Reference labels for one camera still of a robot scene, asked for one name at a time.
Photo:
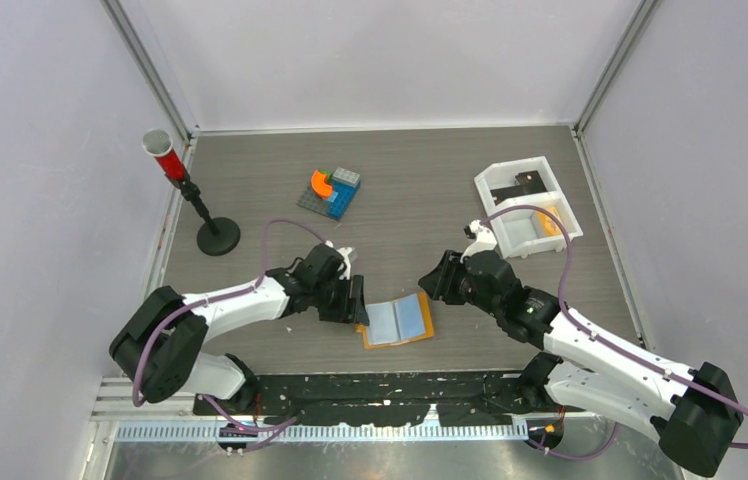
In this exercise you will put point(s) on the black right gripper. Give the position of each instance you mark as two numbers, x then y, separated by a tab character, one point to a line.
438	283

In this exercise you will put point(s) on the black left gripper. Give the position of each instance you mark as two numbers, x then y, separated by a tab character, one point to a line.
350	310

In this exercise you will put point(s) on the orange leather card holder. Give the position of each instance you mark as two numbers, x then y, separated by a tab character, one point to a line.
397	322

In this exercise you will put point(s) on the black credit card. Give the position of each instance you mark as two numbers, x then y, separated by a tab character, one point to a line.
529	183
499	195

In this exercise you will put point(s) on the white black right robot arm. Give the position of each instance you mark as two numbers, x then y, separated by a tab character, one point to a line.
584	366

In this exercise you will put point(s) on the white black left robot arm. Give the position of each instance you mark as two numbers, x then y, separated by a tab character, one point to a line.
161	346

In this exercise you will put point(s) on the orange credit card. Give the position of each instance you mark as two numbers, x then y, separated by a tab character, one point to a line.
548	222

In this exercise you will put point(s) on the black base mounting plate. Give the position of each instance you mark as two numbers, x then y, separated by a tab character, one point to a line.
467	398

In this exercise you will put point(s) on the white plastic divided bin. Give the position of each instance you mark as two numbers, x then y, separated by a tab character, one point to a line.
516	227

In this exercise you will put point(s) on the toy brick assembly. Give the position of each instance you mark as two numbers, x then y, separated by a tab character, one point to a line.
330	193

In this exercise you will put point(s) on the black microphone stand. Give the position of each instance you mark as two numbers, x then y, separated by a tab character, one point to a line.
218	235

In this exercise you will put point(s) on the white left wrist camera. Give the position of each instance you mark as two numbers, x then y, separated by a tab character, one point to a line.
348	255

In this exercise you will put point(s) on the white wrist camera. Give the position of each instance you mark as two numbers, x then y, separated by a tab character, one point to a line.
482	239
348	255

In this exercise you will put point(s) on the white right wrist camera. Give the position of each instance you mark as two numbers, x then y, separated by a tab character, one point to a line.
482	239

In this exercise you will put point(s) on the white slotted cable duct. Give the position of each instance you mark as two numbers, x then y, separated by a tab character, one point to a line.
428	430

